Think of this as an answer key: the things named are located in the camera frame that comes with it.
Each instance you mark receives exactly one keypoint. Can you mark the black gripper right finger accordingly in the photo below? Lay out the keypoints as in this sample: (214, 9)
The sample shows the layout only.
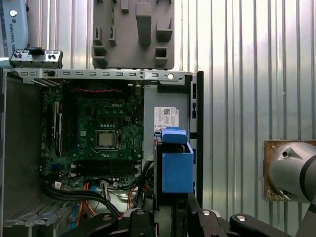
(209, 222)

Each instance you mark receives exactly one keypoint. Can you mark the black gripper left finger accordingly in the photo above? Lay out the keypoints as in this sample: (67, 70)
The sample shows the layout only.
(140, 224)

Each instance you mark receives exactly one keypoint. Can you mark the hard disk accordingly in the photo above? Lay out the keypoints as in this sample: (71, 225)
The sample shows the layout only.
(176, 170)

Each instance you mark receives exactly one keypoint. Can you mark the black RAM slot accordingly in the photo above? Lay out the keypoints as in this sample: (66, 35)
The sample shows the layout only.
(106, 171)
(106, 175)
(106, 163)
(106, 167)

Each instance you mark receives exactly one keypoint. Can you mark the CPU socket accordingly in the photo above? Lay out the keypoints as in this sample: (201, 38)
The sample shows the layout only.
(118, 140)

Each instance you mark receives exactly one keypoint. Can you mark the silver CPU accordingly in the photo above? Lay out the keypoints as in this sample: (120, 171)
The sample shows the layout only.
(105, 139)

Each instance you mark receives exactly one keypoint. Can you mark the black open PC case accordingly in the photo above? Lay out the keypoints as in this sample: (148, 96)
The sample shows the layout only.
(200, 111)

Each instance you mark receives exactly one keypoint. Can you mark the green motherboard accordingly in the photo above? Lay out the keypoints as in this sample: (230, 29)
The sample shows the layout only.
(98, 116)

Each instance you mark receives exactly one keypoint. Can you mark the grey power supply unit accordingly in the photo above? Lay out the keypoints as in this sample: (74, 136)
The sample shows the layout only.
(150, 98)

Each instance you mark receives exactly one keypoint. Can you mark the white expansion slot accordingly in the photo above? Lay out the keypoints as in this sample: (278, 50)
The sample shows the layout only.
(55, 118)

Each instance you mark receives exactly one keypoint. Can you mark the black case fan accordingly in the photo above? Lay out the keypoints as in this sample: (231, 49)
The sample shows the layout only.
(74, 85)

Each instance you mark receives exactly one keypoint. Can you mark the grey parts rack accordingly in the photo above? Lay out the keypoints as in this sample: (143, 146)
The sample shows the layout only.
(128, 56)

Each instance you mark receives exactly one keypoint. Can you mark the black expansion card retainer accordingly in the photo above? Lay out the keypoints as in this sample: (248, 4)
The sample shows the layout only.
(37, 60)

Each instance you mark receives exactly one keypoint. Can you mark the brown square base plate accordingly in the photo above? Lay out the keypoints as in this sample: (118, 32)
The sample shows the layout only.
(266, 153)

